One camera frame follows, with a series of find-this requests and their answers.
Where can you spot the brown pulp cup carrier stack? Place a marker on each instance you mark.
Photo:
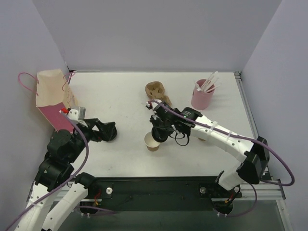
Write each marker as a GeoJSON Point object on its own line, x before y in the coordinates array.
{"type": "Point", "coordinates": [156, 90]}

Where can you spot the brown paper coffee cup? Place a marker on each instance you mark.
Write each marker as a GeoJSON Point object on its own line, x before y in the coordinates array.
{"type": "Point", "coordinates": [151, 144]}

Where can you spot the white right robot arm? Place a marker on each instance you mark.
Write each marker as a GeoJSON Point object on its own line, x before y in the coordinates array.
{"type": "Point", "coordinates": [251, 155]}

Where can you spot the pink straw holder cup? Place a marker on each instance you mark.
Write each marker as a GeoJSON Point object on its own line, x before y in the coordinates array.
{"type": "Point", "coordinates": [201, 100]}

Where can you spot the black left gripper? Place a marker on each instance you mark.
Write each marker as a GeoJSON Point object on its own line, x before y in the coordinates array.
{"type": "Point", "coordinates": [96, 130]}

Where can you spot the pink paper gift bag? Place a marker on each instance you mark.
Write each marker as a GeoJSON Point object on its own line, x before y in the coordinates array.
{"type": "Point", "coordinates": [53, 94]}

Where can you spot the black plastic cup lid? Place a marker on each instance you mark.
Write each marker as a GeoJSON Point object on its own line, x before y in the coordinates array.
{"type": "Point", "coordinates": [159, 135]}

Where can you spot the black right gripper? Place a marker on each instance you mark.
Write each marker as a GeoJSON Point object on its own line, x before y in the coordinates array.
{"type": "Point", "coordinates": [161, 123]}

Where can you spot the aluminium frame rail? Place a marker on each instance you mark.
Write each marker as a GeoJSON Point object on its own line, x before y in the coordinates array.
{"type": "Point", "coordinates": [266, 191]}

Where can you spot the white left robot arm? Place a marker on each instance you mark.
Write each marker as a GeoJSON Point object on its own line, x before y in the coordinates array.
{"type": "Point", "coordinates": [59, 188]}

